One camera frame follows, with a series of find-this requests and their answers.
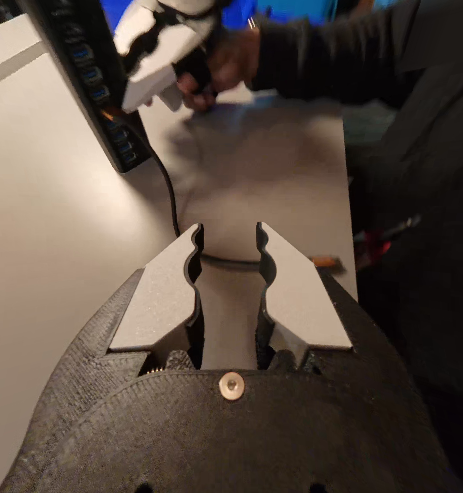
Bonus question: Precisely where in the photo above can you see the orange plug black usb cable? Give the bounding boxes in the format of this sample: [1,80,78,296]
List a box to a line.
[100,108,346,273]

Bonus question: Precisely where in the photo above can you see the black usb hub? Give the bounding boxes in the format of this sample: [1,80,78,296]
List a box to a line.
[18,0,152,175]

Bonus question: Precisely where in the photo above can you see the person's right hand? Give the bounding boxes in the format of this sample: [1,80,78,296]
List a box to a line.
[176,29,261,113]

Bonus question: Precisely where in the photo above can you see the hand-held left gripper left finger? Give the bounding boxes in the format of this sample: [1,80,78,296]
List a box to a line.
[108,222,205,370]

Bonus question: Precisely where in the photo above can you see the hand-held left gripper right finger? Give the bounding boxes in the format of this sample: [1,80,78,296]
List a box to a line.
[256,221,354,370]

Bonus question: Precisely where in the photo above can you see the person's right forearm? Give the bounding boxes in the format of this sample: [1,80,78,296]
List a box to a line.
[251,8,401,101]

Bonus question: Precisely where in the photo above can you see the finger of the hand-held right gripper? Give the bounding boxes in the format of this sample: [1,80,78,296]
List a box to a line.
[121,18,217,115]
[113,0,160,57]

